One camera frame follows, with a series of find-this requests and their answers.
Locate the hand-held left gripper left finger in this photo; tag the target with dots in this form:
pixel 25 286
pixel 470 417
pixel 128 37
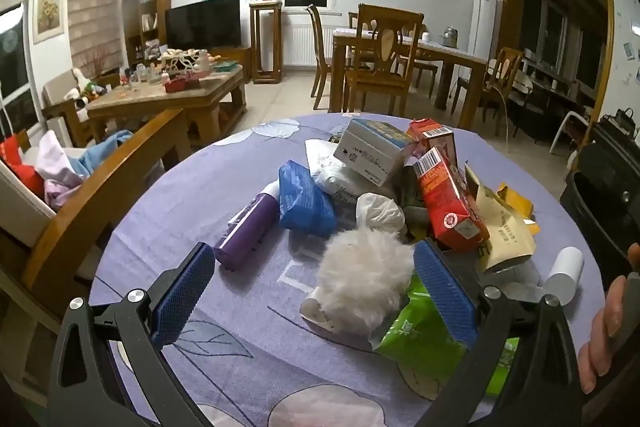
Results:
pixel 182 292

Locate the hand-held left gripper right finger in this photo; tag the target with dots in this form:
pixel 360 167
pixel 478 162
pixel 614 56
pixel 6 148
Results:
pixel 445 292

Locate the green plastic packet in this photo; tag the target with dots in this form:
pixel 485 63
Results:
pixel 415 337

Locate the beige paper packet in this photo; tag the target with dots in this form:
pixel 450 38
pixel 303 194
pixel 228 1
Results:
pixel 505 227

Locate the person's right hand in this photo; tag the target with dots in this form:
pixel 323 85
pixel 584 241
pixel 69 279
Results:
pixel 602 347

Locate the white paper roll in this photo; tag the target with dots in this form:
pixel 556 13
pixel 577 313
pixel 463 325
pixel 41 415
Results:
pixel 565 274

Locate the white fluffy ball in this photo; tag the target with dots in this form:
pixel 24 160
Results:
pixel 362 282

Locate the black handbag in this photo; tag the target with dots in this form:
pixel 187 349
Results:
pixel 620 121

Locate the white metal chair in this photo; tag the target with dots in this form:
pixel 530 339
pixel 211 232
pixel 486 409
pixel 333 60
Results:
pixel 570 127

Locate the large red carton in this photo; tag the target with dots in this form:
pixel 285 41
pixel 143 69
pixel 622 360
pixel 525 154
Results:
pixel 447 202

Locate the purple plastic bottle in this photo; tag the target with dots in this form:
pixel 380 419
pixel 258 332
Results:
pixel 247 229

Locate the yellow packet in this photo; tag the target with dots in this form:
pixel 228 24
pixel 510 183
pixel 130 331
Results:
pixel 517 202

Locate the white crumpled bag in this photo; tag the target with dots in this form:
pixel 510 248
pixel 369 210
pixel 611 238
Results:
pixel 380 212

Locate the white paper cup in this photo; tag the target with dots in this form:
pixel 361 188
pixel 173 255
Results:
pixel 312 309

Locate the blue tissue pack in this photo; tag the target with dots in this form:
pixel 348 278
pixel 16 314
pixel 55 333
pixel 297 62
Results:
pixel 302 199

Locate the white plastic wipes pack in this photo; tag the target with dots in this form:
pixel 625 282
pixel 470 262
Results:
pixel 340 182

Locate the small red carton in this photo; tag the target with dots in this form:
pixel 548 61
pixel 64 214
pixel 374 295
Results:
pixel 435 139

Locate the white and blue box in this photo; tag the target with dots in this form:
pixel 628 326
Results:
pixel 372 152

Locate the blue cloth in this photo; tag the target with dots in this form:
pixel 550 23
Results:
pixel 102 152

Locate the wooden dining chair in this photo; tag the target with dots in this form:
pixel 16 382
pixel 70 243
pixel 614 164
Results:
pixel 382 57
pixel 500 77
pixel 320 47
pixel 425 67

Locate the pink cloth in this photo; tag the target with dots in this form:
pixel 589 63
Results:
pixel 57 167

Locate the wooden coffee table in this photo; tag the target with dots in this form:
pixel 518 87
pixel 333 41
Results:
pixel 200 99

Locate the red cloth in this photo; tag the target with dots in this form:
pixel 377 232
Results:
pixel 27 172

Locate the red box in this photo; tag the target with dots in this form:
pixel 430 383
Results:
pixel 182 84

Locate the wooden dining table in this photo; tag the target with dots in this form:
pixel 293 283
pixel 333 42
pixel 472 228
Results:
pixel 450 57

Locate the plush toy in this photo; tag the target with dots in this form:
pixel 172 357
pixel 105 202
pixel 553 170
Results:
pixel 87 89

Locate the white standing air conditioner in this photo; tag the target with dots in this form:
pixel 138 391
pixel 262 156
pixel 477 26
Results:
pixel 482 19

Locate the wooden armchair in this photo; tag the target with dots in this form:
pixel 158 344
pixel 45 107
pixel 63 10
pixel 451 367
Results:
pixel 62 99

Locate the metal pot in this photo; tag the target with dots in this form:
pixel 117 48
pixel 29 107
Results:
pixel 449 37

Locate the wooden television stand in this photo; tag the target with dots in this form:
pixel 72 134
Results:
pixel 235 57

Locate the wooden plant stand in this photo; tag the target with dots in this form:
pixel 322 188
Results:
pixel 266 42

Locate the black flat television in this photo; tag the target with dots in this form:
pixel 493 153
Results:
pixel 202 23

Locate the white radiator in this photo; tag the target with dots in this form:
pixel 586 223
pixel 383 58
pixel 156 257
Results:
pixel 297 44

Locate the wooden bookshelf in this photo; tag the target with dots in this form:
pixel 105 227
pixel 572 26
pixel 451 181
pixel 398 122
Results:
pixel 147 9

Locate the striped window blind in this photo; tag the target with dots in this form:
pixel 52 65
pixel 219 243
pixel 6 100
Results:
pixel 95 19

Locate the sunflower picture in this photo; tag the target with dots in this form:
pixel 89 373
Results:
pixel 48 14

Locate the wooden sofa frame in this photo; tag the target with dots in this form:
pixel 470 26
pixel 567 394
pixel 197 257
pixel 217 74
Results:
pixel 115 177

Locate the wooden door frame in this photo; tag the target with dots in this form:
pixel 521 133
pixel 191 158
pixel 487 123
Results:
pixel 507 7

